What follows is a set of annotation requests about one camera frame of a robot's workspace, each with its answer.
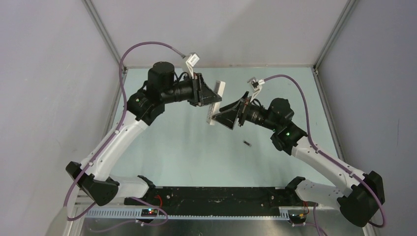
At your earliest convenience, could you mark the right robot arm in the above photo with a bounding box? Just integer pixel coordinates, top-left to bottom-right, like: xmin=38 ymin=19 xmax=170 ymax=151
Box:
xmin=208 ymin=92 xmax=385 ymax=227

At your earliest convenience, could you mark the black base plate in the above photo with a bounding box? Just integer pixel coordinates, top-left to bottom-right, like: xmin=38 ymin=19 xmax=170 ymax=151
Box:
xmin=141 ymin=186 xmax=303 ymax=215

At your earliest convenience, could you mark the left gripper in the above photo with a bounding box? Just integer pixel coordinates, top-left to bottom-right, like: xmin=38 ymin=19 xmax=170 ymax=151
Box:
xmin=161 ymin=73 xmax=221 ymax=107

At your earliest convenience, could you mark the white slotted cable duct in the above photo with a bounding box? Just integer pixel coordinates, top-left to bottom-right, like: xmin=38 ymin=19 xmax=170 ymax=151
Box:
xmin=85 ymin=207 xmax=290 ymax=220

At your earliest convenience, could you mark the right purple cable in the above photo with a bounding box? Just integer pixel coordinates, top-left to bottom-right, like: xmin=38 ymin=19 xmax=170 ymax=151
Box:
xmin=260 ymin=74 xmax=386 ymax=229

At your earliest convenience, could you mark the purple cable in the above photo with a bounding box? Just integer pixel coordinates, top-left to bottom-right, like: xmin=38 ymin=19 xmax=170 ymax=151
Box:
xmin=260 ymin=74 xmax=386 ymax=229
xmin=62 ymin=41 xmax=190 ymax=225

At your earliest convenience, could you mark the aluminium frame rail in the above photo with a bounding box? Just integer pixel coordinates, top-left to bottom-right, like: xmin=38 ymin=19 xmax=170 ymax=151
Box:
xmin=81 ymin=0 xmax=127 ymax=73

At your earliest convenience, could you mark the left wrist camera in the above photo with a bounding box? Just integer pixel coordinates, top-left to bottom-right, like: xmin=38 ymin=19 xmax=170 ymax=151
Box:
xmin=183 ymin=52 xmax=200 ymax=79

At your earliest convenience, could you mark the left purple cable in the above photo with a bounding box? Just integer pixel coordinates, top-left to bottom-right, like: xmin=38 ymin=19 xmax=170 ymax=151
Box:
xmin=62 ymin=41 xmax=190 ymax=225

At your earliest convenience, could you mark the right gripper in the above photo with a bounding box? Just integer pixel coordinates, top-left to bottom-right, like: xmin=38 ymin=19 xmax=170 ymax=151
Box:
xmin=212 ymin=91 xmax=279 ymax=132

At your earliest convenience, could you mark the white remote control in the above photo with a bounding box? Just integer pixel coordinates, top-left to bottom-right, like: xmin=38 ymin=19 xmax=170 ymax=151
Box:
xmin=207 ymin=80 xmax=226 ymax=125

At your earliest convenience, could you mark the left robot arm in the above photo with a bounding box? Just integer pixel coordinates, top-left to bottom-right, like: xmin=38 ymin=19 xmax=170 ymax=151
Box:
xmin=66 ymin=61 xmax=225 ymax=206

